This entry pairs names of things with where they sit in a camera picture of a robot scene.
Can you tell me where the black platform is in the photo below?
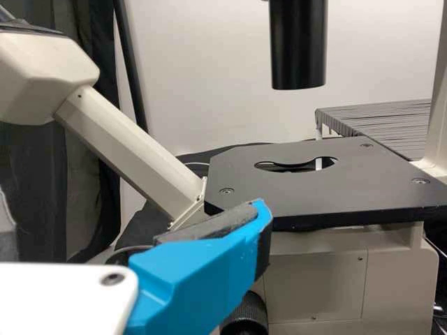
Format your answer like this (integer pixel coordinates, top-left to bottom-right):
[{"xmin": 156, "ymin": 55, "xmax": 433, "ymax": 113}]
[{"xmin": 314, "ymin": 98, "xmax": 433, "ymax": 162}]

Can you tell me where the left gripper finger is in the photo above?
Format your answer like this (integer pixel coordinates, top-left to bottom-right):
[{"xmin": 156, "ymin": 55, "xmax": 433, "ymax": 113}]
[{"xmin": 127, "ymin": 198, "xmax": 274, "ymax": 335}]

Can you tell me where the cream microscope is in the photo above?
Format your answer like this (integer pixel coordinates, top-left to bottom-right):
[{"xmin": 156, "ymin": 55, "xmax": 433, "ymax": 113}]
[{"xmin": 0, "ymin": 0, "xmax": 447, "ymax": 335}]

